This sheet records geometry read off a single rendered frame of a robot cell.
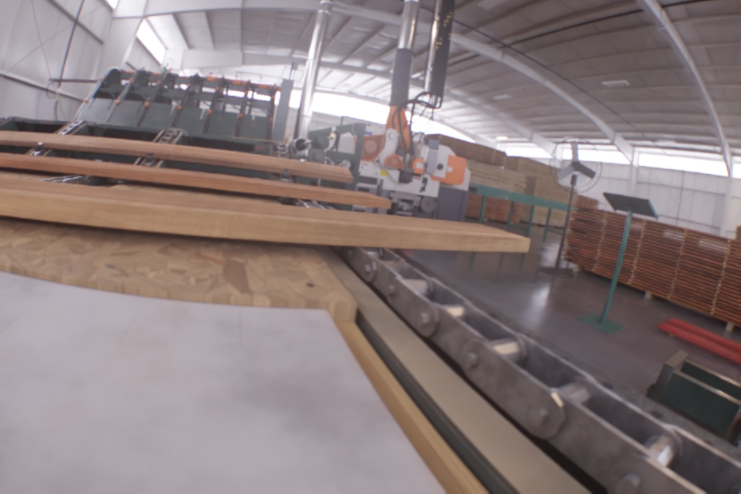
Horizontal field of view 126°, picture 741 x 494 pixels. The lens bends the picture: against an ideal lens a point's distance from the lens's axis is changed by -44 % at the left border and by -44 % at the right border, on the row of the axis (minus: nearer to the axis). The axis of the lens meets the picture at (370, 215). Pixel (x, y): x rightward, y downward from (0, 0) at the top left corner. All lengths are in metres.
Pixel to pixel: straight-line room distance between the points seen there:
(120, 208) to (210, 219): 0.11
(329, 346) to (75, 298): 0.19
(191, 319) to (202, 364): 0.05
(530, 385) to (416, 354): 0.10
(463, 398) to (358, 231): 0.28
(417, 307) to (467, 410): 0.12
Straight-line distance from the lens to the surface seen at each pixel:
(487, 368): 0.23
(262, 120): 6.46
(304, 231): 0.41
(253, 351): 0.20
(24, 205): 0.46
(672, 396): 2.18
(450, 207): 6.09
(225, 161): 1.50
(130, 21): 12.79
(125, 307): 0.25
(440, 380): 0.24
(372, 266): 0.38
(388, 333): 0.28
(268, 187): 0.91
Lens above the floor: 0.94
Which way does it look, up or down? 7 degrees down
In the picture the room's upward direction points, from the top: 9 degrees clockwise
